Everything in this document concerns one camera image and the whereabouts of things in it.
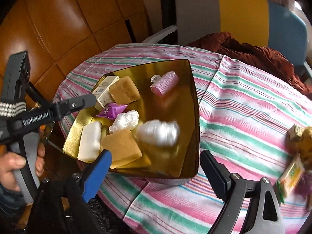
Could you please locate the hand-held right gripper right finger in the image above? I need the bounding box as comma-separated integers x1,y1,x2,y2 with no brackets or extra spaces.
200,150,285,234

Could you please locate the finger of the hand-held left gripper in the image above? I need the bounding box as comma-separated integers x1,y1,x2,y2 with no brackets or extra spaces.
57,94,97,119
26,82,53,109

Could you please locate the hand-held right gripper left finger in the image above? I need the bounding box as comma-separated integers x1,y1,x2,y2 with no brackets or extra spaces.
27,149,113,234

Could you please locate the beige carton box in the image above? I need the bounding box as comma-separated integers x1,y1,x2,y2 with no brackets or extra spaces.
92,75,120,111

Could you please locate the white soap bar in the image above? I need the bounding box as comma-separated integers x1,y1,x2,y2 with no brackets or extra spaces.
77,121,102,162

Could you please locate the brown sponge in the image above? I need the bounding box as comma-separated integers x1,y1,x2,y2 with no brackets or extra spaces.
108,75,140,105
100,129,143,169

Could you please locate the purple snack packet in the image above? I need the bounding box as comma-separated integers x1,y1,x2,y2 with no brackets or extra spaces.
96,103,128,120

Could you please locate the yellow sponge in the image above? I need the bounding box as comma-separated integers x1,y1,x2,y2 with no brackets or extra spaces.
114,152,152,170

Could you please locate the white ball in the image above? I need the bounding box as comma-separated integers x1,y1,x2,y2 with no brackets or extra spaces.
136,120,181,148
108,110,139,134

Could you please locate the green yellow cracker packet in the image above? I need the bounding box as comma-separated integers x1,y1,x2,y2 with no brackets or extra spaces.
277,153,306,204

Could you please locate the gold tin box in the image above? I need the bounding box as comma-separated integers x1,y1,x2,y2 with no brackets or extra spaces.
62,58,201,179

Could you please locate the green tea box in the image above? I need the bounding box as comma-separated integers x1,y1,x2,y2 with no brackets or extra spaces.
288,124,305,144

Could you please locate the yellow plush toy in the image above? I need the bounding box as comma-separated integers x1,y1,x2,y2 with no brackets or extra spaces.
296,126,312,171

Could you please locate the person's left forearm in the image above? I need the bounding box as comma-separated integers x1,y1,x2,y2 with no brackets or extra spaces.
0,182,28,216

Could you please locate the person's left hand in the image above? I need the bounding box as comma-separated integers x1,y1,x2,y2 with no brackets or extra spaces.
0,130,46,192

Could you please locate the striped tablecloth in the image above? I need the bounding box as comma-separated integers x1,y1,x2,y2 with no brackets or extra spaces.
55,43,312,234

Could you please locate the wooden cabinet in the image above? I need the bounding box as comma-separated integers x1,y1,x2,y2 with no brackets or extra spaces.
0,0,152,95

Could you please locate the dark red jacket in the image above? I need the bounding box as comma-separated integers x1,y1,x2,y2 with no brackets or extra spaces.
186,31,312,95

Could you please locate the grey yellow blue chair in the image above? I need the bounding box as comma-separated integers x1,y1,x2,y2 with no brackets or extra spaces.
174,0,308,65

